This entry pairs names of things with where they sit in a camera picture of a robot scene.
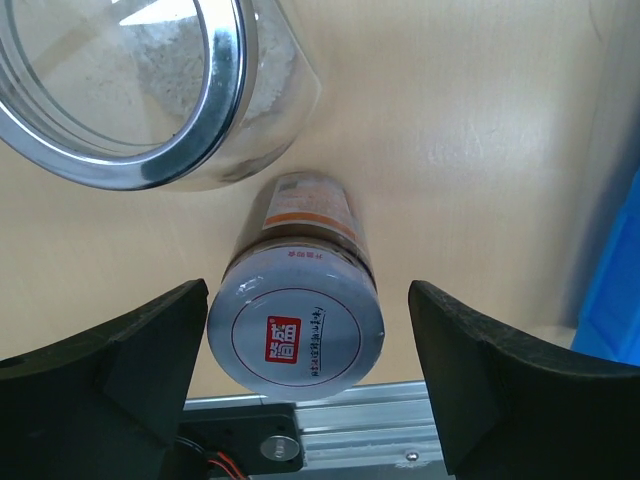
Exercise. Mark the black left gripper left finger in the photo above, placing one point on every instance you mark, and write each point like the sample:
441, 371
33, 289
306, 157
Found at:
104, 403

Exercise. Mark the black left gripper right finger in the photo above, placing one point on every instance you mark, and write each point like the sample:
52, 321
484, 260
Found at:
508, 405

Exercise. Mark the white-lid spice jar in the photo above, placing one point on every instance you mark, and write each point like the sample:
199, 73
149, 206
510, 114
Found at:
297, 315

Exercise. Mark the glass jar with powder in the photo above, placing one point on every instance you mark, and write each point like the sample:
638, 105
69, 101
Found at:
135, 95

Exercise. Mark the blue three-compartment bin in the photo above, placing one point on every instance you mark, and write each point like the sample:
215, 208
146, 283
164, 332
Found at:
608, 325

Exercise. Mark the aluminium table edge rail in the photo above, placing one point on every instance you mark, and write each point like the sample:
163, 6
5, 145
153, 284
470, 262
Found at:
381, 431

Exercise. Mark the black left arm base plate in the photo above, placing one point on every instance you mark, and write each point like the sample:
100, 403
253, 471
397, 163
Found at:
236, 442

